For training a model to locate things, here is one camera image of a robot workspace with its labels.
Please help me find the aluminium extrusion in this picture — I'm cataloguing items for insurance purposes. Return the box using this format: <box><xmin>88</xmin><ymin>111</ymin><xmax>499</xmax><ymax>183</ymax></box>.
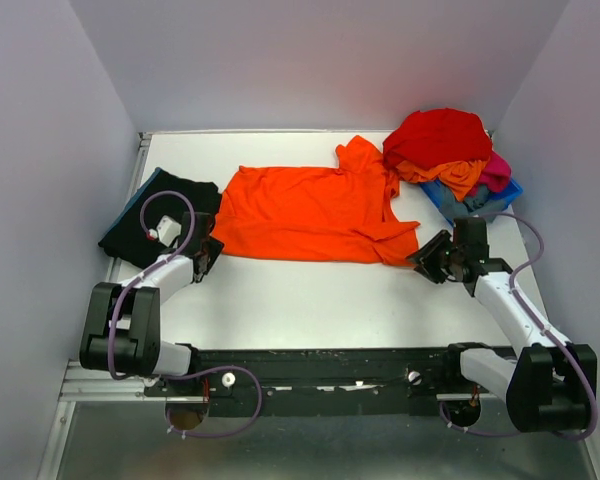
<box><xmin>59</xmin><ymin>361</ymin><xmax>145</xmax><ymax>402</ymax></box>
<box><xmin>437</xmin><ymin>384</ymin><xmax>592</xmax><ymax>402</ymax></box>

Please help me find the grey t shirt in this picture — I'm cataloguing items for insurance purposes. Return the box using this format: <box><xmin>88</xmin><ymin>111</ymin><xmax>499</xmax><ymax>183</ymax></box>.
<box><xmin>438</xmin><ymin>185</ymin><xmax>497</xmax><ymax>221</ymax></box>

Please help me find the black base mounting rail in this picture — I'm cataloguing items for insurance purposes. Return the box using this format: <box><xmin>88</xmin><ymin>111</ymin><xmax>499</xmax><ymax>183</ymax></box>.
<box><xmin>144</xmin><ymin>342</ymin><xmax>511</xmax><ymax>417</ymax></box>

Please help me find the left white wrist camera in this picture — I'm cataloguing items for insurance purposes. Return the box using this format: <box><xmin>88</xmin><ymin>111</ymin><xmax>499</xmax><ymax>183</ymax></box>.
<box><xmin>147</xmin><ymin>215</ymin><xmax>181</xmax><ymax>247</ymax></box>

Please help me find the aluminium extrusion right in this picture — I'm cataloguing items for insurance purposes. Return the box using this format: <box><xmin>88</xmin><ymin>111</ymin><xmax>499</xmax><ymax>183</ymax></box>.
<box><xmin>437</xmin><ymin>384</ymin><xmax>592</xmax><ymax>402</ymax></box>

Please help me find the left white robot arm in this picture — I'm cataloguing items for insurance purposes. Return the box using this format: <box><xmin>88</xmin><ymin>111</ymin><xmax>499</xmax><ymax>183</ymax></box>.
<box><xmin>79</xmin><ymin>212</ymin><xmax>224</xmax><ymax>395</ymax></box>

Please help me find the aluminium extrusion left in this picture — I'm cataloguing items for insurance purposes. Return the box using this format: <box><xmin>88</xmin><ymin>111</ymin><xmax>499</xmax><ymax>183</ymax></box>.
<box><xmin>59</xmin><ymin>361</ymin><xmax>145</xmax><ymax>402</ymax></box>

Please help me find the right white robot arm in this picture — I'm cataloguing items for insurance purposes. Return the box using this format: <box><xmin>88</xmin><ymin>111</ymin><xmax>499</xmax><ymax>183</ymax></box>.
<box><xmin>408</xmin><ymin>216</ymin><xmax>599</xmax><ymax>441</ymax></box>

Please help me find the red t shirt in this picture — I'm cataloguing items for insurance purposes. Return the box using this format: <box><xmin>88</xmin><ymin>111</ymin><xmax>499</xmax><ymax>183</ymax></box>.
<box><xmin>383</xmin><ymin>108</ymin><xmax>492</xmax><ymax>170</ymax></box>

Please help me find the magenta t shirt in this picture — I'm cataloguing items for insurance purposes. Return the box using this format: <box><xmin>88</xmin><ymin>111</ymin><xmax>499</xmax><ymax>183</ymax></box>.
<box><xmin>479</xmin><ymin>151</ymin><xmax>512</xmax><ymax>193</ymax></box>

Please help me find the blue folded t shirt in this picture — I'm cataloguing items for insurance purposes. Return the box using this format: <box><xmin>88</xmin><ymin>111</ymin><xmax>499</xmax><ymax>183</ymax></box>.
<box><xmin>98</xmin><ymin>168</ymin><xmax>165</xmax><ymax>249</ymax></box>

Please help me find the blue plastic bin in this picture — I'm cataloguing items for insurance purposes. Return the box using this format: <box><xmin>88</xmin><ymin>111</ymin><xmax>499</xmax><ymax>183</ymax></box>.
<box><xmin>420</xmin><ymin>179</ymin><xmax>523</xmax><ymax>215</ymax></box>

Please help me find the black t shirt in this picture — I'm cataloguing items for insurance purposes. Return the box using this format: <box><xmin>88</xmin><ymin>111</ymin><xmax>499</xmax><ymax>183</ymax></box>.
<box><xmin>98</xmin><ymin>168</ymin><xmax>221</xmax><ymax>269</ymax></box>

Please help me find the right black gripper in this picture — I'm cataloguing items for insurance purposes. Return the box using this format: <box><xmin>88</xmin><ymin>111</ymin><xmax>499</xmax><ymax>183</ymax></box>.
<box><xmin>405</xmin><ymin>228</ymin><xmax>464</xmax><ymax>284</ymax></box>

